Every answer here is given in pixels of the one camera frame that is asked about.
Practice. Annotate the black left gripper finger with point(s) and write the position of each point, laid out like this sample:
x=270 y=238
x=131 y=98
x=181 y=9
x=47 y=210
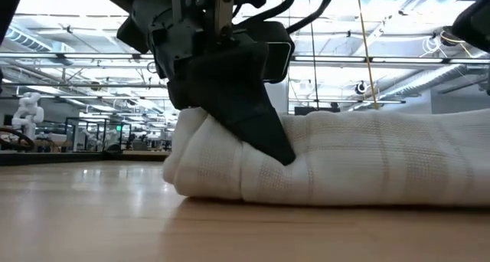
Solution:
x=237 y=101
x=178 y=93

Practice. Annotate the white beige plaid towel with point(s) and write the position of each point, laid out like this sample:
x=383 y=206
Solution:
x=344 y=166

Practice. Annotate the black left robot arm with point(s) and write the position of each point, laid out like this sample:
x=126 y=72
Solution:
x=9 y=5

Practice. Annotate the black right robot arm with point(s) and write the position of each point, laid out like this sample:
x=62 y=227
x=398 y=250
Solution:
x=474 y=24

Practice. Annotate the light wooden desk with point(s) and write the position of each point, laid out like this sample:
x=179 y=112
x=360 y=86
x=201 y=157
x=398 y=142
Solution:
x=145 y=153

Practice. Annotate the black monitor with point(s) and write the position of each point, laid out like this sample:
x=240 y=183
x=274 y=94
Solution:
x=306 y=110

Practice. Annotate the long ceiling light strip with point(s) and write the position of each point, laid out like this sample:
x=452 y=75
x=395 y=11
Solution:
x=95 y=56

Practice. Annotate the white humanoid robot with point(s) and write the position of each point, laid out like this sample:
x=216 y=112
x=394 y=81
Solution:
x=27 y=116

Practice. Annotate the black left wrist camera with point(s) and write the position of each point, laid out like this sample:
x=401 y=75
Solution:
x=279 y=51

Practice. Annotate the black framed glass enclosure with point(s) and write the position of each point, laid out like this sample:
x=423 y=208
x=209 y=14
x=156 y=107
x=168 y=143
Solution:
x=86 y=135

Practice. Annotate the silver ventilation duct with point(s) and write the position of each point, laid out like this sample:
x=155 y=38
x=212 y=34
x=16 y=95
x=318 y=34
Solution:
x=19 y=34
x=421 y=80

